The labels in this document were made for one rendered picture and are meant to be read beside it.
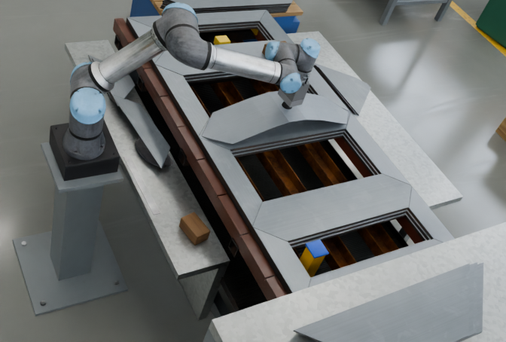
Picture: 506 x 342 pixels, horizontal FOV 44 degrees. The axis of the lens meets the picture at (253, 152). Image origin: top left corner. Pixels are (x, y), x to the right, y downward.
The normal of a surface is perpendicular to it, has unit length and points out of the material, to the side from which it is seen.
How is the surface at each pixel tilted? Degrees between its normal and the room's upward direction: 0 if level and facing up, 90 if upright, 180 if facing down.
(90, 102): 11
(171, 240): 0
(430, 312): 0
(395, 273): 0
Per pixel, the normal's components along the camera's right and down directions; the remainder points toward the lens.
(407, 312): 0.26, -0.70
